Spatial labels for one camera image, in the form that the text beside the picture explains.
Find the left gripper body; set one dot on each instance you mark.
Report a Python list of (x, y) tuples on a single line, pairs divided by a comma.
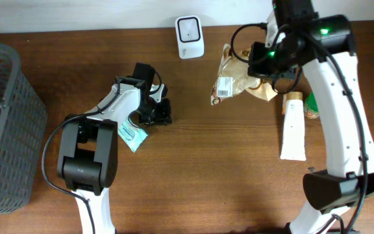
[(156, 112)]

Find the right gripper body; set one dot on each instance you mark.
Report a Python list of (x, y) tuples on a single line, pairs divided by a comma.
[(263, 58)]

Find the teal wet wipes pack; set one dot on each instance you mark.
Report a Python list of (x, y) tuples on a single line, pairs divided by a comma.
[(131, 134)]

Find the beige paper bag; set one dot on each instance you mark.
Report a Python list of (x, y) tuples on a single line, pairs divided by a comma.
[(233, 79)]

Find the green lidded jar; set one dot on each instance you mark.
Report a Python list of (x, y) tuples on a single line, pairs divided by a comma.
[(310, 107)]

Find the white cream tube gold cap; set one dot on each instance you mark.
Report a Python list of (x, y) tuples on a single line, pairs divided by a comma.
[(293, 133)]

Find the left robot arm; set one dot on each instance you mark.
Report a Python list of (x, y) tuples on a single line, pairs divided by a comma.
[(88, 154)]

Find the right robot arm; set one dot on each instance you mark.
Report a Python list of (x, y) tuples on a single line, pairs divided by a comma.
[(325, 50)]

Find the white barcode scanner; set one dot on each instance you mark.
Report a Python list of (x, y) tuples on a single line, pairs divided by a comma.
[(190, 39)]

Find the grey plastic mesh basket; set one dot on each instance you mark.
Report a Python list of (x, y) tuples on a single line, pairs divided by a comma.
[(23, 119)]

